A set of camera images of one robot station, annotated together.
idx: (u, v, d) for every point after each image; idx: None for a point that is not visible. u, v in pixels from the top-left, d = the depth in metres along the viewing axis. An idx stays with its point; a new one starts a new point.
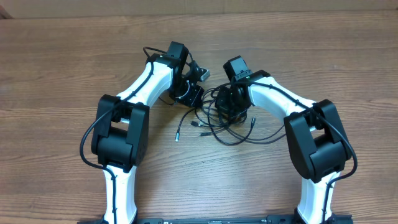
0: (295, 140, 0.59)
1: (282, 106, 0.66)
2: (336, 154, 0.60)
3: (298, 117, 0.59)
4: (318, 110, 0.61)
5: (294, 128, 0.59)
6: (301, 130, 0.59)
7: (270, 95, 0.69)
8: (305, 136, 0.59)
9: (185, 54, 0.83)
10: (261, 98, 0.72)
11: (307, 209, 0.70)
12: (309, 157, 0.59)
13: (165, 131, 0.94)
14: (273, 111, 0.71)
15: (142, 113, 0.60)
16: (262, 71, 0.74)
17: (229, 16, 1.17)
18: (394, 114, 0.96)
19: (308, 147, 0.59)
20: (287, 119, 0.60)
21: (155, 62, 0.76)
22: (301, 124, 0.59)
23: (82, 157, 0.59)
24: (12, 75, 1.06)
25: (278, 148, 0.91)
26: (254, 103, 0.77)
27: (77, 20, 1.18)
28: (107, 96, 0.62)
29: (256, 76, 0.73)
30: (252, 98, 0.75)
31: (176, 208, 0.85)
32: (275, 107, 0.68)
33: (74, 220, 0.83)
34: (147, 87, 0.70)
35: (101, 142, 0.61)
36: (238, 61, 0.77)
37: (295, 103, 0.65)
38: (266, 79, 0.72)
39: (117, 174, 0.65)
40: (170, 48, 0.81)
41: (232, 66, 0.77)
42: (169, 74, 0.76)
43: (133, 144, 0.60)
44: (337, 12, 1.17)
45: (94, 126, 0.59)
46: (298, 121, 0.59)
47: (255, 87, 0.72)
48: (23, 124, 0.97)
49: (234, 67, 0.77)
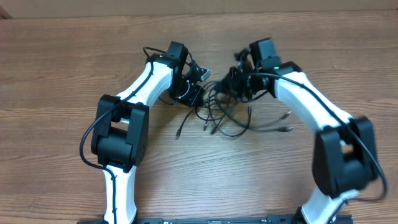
0: (324, 156, 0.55)
1: (314, 112, 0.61)
2: (362, 178, 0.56)
3: (333, 132, 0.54)
4: (354, 127, 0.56)
5: (325, 143, 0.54)
6: (333, 147, 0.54)
7: (300, 98, 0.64)
8: (336, 154, 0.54)
9: (185, 54, 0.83)
10: (290, 96, 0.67)
11: (313, 213, 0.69)
12: (335, 175, 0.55)
13: (165, 131, 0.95)
14: (301, 114, 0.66)
15: (142, 113, 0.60)
16: (293, 63, 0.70)
17: (229, 16, 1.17)
18: (394, 114, 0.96)
19: (336, 165, 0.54)
20: (319, 132, 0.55)
21: (155, 62, 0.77)
22: (334, 141, 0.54)
23: (82, 158, 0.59)
24: (12, 75, 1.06)
25: (278, 149, 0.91)
26: (277, 97, 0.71)
27: (77, 20, 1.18)
28: (107, 96, 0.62)
29: (286, 71, 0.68)
30: (277, 93, 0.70)
31: (176, 207, 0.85)
32: (305, 111, 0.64)
33: (74, 220, 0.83)
34: (147, 87, 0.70)
35: (101, 142, 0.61)
36: (267, 44, 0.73)
37: (329, 114, 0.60)
38: (296, 73, 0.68)
39: (117, 174, 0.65)
40: (170, 48, 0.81)
41: (260, 47, 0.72)
42: (169, 74, 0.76)
43: (133, 144, 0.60)
44: (337, 12, 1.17)
45: (94, 126, 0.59)
46: (331, 136, 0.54)
47: (284, 83, 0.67)
48: (23, 124, 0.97)
49: (262, 51, 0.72)
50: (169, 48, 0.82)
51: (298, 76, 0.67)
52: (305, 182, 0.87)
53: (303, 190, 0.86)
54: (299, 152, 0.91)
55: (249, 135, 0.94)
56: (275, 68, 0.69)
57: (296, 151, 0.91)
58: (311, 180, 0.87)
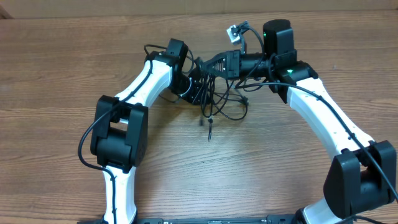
0: (341, 183, 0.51)
1: (331, 133, 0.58)
2: (377, 201, 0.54)
3: (352, 158, 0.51)
4: (374, 152, 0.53)
5: (344, 170, 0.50)
6: (351, 175, 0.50)
7: (316, 110, 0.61)
8: (354, 180, 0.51)
9: (185, 51, 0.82)
10: (304, 107, 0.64)
11: (314, 218, 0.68)
12: (349, 202, 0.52)
13: (165, 131, 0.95)
14: (316, 130, 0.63)
15: (140, 114, 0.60)
16: (309, 68, 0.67)
17: (229, 16, 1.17)
18: (394, 114, 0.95)
19: (352, 192, 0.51)
20: (339, 158, 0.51)
21: (153, 60, 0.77)
22: (354, 167, 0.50)
23: (81, 160, 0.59)
24: (12, 75, 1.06)
25: (278, 148, 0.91)
26: (288, 104, 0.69)
27: (77, 20, 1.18)
28: (106, 97, 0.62)
29: (300, 73, 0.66)
30: (290, 99, 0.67)
31: (176, 207, 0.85)
32: (321, 128, 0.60)
33: (74, 220, 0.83)
34: (147, 86, 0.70)
35: (100, 142, 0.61)
36: (286, 35, 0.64)
37: (349, 135, 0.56)
38: (313, 79, 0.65)
39: (116, 175, 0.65)
40: (170, 45, 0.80)
41: (279, 39, 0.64)
42: (168, 72, 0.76)
43: (132, 145, 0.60)
44: (337, 12, 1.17)
45: (92, 127, 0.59)
46: (350, 162, 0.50)
47: (300, 93, 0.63)
48: (24, 124, 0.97)
49: (280, 43, 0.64)
50: (169, 45, 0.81)
51: (315, 84, 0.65)
52: (305, 183, 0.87)
53: (303, 190, 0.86)
54: (299, 152, 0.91)
55: (249, 134, 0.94)
56: (288, 72, 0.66)
57: (296, 151, 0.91)
58: (311, 180, 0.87)
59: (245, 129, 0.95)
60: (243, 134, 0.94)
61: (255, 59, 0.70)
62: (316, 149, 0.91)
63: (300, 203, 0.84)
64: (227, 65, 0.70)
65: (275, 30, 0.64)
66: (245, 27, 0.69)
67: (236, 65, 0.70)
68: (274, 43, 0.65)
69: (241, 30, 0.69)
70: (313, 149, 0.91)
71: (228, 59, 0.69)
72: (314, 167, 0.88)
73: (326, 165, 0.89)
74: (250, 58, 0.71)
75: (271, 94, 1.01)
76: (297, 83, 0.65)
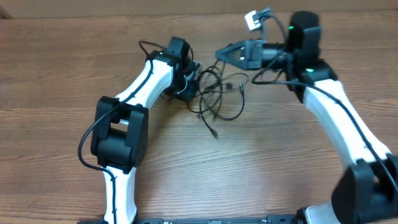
0: (352, 193, 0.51)
1: (347, 139, 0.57)
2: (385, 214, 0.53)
3: (366, 168, 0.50)
4: (388, 164, 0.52)
5: (357, 181, 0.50)
6: (363, 185, 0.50)
7: (334, 114, 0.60)
8: (366, 191, 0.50)
9: (186, 49, 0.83)
10: (320, 109, 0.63)
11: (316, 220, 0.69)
12: (358, 213, 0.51)
13: (165, 131, 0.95)
14: (330, 132, 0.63)
15: (140, 115, 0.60)
16: (331, 70, 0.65)
17: (229, 16, 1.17)
18: (394, 114, 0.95)
19: (363, 203, 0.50)
20: (352, 167, 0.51)
21: (154, 60, 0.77)
22: (367, 178, 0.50)
23: (81, 160, 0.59)
24: (12, 75, 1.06)
25: (278, 149, 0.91)
26: (305, 103, 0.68)
27: (77, 20, 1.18)
28: (106, 98, 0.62)
29: (320, 73, 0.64)
30: (306, 99, 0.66)
31: (176, 207, 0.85)
32: (337, 132, 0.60)
33: (74, 221, 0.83)
34: (147, 88, 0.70)
35: (100, 144, 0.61)
36: (315, 33, 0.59)
37: (365, 145, 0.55)
38: (332, 81, 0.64)
39: (117, 175, 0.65)
40: (171, 43, 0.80)
41: (306, 37, 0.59)
42: (169, 73, 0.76)
43: (132, 147, 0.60)
44: (337, 12, 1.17)
45: (92, 128, 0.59)
46: (362, 173, 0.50)
47: (317, 94, 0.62)
48: (24, 124, 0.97)
49: (306, 42, 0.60)
50: (170, 43, 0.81)
51: (335, 89, 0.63)
52: (305, 183, 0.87)
53: (303, 191, 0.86)
54: (299, 153, 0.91)
55: (249, 135, 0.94)
56: (308, 71, 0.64)
57: (296, 152, 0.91)
58: (311, 180, 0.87)
59: (245, 130, 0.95)
60: (242, 134, 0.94)
61: (275, 50, 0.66)
62: (316, 149, 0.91)
63: (300, 204, 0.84)
64: (247, 55, 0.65)
65: (303, 27, 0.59)
66: (267, 15, 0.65)
67: (257, 55, 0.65)
68: (299, 39, 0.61)
69: (262, 17, 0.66)
70: (313, 149, 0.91)
71: (249, 48, 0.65)
72: (314, 168, 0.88)
73: (326, 165, 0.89)
74: (270, 48, 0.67)
75: (271, 94, 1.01)
76: (316, 83, 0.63)
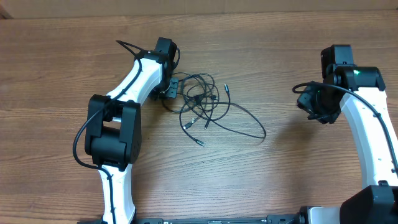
0: (366, 215, 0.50)
1: (375, 157, 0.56)
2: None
3: (387, 195, 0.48)
4: None
5: (374, 205, 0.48)
6: (379, 210, 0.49)
7: (369, 127, 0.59)
8: (379, 214, 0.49)
9: (173, 50, 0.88)
10: (355, 116, 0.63)
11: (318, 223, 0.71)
12: None
13: (163, 130, 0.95)
14: (359, 145, 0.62)
15: (133, 111, 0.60)
16: (379, 75, 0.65)
17: (229, 16, 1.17)
18: (393, 114, 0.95)
19: None
20: (372, 190, 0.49)
21: (142, 60, 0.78)
22: (385, 205, 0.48)
23: (75, 158, 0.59)
24: (13, 75, 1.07)
25: (278, 148, 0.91)
26: (342, 109, 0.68)
27: (77, 20, 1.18)
28: (97, 96, 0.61)
29: (366, 75, 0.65)
30: (344, 102, 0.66)
31: (176, 207, 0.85)
32: (365, 145, 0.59)
33: (74, 221, 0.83)
34: (137, 84, 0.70)
35: (94, 142, 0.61)
36: (345, 50, 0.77)
37: (392, 168, 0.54)
38: (376, 91, 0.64)
39: (112, 173, 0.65)
40: (158, 44, 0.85)
41: (337, 48, 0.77)
42: (158, 70, 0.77)
43: (127, 143, 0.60)
44: (337, 12, 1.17)
45: (86, 126, 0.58)
46: (383, 198, 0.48)
47: (357, 101, 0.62)
48: (23, 124, 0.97)
49: (338, 54, 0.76)
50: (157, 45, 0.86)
51: (378, 101, 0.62)
52: (305, 183, 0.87)
53: (303, 191, 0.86)
54: (299, 153, 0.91)
55: (249, 135, 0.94)
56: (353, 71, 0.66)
57: (296, 152, 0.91)
58: (311, 180, 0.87)
59: (244, 130, 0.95)
60: (242, 134, 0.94)
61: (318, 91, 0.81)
62: (316, 148, 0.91)
63: (300, 203, 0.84)
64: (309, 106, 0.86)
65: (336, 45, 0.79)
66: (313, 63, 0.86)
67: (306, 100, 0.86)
68: (331, 56, 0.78)
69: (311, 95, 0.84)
70: (313, 149, 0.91)
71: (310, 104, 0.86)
72: (314, 167, 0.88)
73: (326, 165, 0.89)
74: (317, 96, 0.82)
75: (271, 93, 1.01)
76: (359, 88, 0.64)
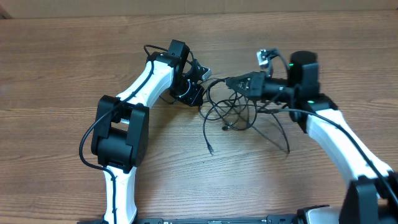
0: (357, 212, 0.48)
1: (348, 161, 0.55)
2: None
3: (369, 184, 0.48)
4: (392, 180, 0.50)
5: (360, 196, 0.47)
6: (367, 201, 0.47)
7: (337, 139, 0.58)
8: (372, 208, 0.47)
9: (186, 51, 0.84)
10: (323, 134, 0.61)
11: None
12: None
13: (165, 131, 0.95)
14: (334, 157, 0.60)
15: (142, 114, 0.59)
16: (329, 99, 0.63)
17: (229, 16, 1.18)
18: (394, 114, 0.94)
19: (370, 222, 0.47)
20: (355, 183, 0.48)
21: (155, 61, 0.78)
22: (371, 195, 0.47)
23: (81, 158, 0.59)
24: (13, 75, 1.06)
25: (286, 155, 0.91)
26: (308, 132, 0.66)
27: (78, 20, 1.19)
28: (107, 97, 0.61)
29: (321, 106, 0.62)
30: (310, 128, 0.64)
31: (176, 207, 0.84)
32: (339, 156, 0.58)
33: (73, 221, 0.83)
34: (147, 88, 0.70)
35: (101, 142, 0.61)
36: (313, 68, 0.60)
37: (366, 163, 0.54)
38: (332, 111, 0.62)
39: (117, 175, 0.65)
40: (171, 46, 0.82)
41: (306, 74, 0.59)
42: (170, 73, 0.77)
43: (133, 145, 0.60)
44: (337, 12, 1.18)
45: (94, 126, 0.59)
46: (368, 187, 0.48)
47: (318, 121, 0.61)
48: (23, 124, 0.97)
49: (305, 78, 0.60)
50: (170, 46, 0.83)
51: (336, 114, 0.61)
52: (305, 183, 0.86)
53: (303, 190, 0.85)
54: (299, 152, 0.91)
55: (261, 142, 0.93)
56: (310, 103, 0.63)
57: (296, 151, 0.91)
58: (311, 180, 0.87)
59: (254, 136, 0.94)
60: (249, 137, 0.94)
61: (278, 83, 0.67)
62: (316, 149, 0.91)
63: (301, 204, 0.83)
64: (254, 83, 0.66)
65: (302, 62, 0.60)
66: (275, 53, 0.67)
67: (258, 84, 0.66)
68: (296, 77, 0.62)
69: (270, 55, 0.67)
70: (313, 149, 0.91)
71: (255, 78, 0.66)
72: (314, 168, 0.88)
73: (326, 165, 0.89)
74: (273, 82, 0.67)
75: None
76: (318, 112, 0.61)
